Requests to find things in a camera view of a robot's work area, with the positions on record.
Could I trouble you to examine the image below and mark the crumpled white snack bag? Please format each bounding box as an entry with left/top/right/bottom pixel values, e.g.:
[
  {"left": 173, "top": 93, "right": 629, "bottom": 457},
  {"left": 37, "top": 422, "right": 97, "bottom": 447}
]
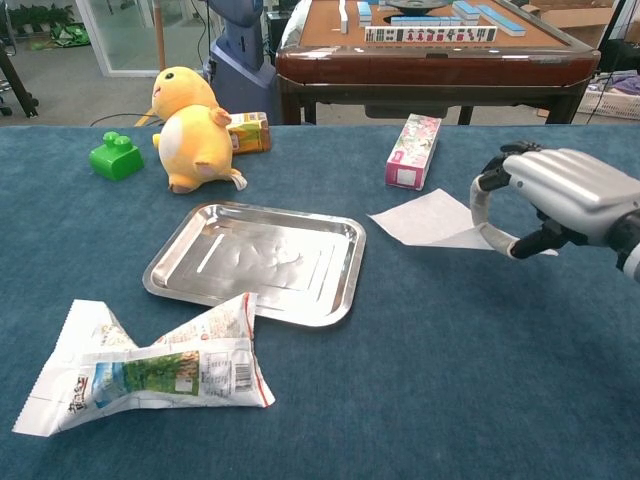
[{"left": 11, "top": 292, "right": 277, "bottom": 438}]

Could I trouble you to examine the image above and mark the blue grey machine base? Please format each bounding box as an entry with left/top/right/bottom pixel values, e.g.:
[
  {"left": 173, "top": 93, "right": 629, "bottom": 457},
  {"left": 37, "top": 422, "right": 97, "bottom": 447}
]
[{"left": 203, "top": 0, "right": 281, "bottom": 125}]

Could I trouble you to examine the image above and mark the wooden pole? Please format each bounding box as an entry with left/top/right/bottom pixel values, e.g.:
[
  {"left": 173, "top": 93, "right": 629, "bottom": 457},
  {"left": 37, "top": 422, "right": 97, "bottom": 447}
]
[{"left": 152, "top": 0, "right": 167, "bottom": 71}]

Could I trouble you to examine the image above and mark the black floor cable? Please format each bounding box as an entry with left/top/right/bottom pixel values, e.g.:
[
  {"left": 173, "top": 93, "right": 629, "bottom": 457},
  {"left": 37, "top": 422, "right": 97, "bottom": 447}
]
[{"left": 89, "top": 112, "right": 161, "bottom": 127}]

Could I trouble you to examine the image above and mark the pink floral box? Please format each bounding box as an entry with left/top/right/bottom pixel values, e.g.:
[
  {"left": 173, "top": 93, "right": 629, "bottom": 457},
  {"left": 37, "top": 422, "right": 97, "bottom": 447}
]
[{"left": 384, "top": 113, "right": 443, "bottom": 192}]

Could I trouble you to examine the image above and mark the blue table cloth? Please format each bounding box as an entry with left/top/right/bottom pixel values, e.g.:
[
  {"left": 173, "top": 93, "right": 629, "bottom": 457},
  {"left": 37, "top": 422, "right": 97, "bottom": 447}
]
[{"left": 0, "top": 123, "right": 640, "bottom": 480}]

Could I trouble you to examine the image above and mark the black stand leg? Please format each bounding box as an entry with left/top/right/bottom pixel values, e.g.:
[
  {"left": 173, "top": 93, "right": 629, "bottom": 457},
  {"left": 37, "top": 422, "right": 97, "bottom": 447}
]
[{"left": 0, "top": 39, "right": 40, "bottom": 119}]

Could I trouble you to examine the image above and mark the white plastic basket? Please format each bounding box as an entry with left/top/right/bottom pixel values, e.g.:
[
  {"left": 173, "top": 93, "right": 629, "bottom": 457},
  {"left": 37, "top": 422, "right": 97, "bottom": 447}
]
[{"left": 577, "top": 87, "right": 640, "bottom": 121}]

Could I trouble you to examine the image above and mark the face-up mahjong tile row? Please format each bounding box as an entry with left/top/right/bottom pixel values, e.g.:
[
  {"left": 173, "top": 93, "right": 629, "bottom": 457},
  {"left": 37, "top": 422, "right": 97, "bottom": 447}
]
[{"left": 364, "top": 25, "right": 498, "bottom": 44}]

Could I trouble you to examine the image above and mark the green toy block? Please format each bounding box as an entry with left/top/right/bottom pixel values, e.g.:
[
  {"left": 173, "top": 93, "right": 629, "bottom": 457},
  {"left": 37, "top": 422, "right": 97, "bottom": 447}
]
[{"left": 88, "top": 130, "right": 145, "bottom": 182}]

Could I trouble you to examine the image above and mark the white paper sheet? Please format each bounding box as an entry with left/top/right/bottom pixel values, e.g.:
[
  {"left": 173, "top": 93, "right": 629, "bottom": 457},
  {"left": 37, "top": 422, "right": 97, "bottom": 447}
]
[{"left": 367, "top": 188, "right": 559, "bottom": 256}]

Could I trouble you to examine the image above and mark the silver metal tray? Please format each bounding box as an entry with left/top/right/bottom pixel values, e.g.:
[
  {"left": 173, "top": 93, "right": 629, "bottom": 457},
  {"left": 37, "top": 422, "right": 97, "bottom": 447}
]
[{"left": 142, "top": 201, "right": 368, "bottom": 329}]

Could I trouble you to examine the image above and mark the yellow plush toy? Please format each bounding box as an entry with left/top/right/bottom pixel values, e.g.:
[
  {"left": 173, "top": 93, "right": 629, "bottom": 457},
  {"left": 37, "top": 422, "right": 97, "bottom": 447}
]
[{"left": 151, "top": 66, "right": 248, "bottom": 194}]

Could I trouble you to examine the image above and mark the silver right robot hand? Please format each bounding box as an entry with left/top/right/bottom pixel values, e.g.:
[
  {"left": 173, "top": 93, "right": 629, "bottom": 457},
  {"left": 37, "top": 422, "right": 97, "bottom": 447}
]
[{"left": 469, "top": 141, "right": 640, "bottom": 260}]

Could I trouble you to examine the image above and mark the green bag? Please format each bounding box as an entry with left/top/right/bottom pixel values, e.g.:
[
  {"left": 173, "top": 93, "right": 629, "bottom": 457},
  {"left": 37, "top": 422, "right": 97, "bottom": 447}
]
[{"left": 49, "top": 23, "right": 92, "bottom": 49}]

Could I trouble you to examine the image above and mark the short blue mahjong tile row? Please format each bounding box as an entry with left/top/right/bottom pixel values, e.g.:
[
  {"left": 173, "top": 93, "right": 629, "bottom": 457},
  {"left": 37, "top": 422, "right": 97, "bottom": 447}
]
[{"left": 391, "top": 15, "right": 464, "bottom": 27}]

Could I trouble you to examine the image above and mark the yellow juice carton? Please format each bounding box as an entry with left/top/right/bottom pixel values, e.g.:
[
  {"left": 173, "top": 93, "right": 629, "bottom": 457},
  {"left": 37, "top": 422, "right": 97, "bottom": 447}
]
[{"left": 225, "top": 111, "right": 273, "bottom": 156}]

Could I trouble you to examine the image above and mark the long blue mahjong tile row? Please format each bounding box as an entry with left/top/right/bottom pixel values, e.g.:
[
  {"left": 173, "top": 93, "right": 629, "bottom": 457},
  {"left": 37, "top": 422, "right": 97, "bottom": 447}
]
[{"left": 477, "top": 4, "right": 527, "bottom": 37}]

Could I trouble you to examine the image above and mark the dark wooden mahjong table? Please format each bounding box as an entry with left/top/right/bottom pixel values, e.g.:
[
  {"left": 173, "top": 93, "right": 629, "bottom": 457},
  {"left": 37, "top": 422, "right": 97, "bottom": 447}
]
[{"left": 274, "top": 0, "right": 601, "bottom": 126}]

